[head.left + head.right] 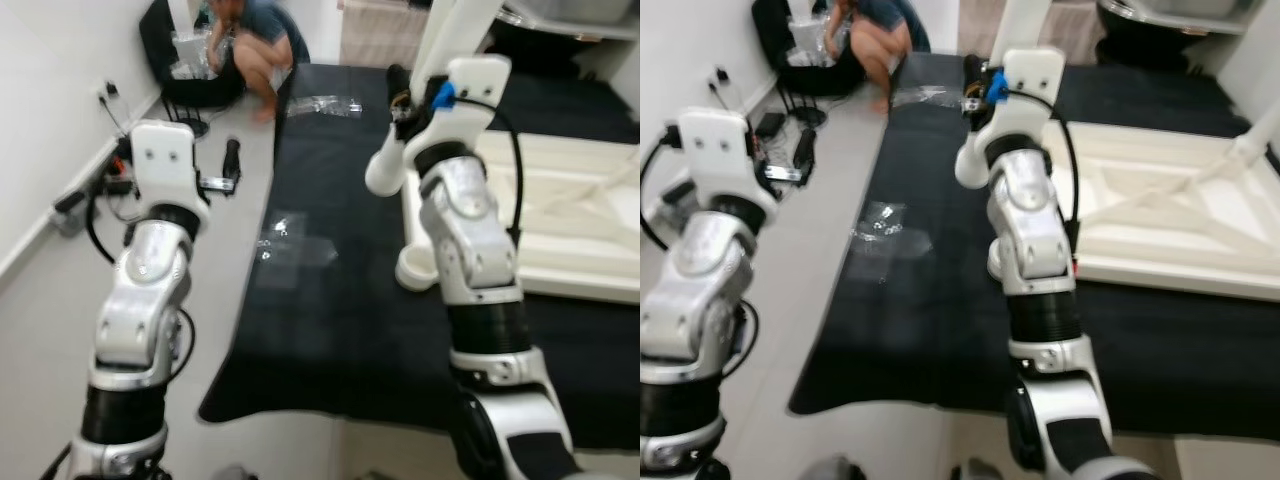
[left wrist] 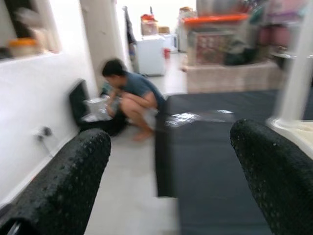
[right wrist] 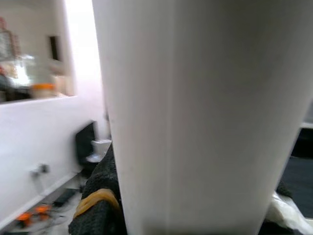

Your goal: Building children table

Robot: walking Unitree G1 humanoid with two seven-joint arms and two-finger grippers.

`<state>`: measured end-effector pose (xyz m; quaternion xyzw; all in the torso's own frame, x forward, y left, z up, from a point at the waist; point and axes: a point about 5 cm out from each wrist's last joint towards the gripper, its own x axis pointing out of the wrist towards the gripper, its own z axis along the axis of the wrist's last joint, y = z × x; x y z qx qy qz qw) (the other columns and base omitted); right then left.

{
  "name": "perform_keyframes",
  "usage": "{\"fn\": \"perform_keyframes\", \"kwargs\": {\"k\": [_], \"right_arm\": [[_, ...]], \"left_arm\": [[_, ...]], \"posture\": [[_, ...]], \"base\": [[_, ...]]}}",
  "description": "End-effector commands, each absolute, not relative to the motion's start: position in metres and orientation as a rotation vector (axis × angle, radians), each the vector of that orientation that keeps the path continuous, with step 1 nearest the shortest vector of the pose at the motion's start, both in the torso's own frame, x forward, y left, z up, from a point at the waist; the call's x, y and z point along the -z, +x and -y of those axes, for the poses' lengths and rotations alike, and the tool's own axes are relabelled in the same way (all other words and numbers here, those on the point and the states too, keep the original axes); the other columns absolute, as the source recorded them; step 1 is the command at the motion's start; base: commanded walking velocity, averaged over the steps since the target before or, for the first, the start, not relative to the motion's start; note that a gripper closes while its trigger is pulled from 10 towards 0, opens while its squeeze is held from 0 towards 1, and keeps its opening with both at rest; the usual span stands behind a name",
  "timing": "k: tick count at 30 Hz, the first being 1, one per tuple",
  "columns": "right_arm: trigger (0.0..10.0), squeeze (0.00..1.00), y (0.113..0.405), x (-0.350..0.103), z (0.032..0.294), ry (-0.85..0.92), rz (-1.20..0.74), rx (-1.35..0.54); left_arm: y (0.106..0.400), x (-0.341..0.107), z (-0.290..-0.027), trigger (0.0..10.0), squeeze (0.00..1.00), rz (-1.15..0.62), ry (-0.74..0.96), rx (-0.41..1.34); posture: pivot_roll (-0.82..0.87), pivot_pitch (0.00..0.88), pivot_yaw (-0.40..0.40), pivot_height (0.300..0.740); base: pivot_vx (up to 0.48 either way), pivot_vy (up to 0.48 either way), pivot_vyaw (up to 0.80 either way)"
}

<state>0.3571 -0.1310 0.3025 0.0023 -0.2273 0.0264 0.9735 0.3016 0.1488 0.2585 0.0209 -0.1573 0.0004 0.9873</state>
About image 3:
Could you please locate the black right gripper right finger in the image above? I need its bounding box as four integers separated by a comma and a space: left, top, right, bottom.
276, 180, 294, 199

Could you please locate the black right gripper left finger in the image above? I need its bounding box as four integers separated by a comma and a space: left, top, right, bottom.
67, 143, 128, 235

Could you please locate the white plastic table leg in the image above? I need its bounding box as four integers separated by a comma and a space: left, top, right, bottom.
91, 0, 313, 235

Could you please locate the black power adapter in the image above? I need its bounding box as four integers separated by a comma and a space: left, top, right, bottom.
53, 188, 77, 207

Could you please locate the orange black battery pack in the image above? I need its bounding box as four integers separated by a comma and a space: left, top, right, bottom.
16, 211, 33, 228
34, 204, 52, 220

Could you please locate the orange lidded jar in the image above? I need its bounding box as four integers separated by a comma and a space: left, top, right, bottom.
31, 83, 56, 99

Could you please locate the wall socket with black plug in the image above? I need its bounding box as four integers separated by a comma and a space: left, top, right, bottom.
31, 163, 51, 177

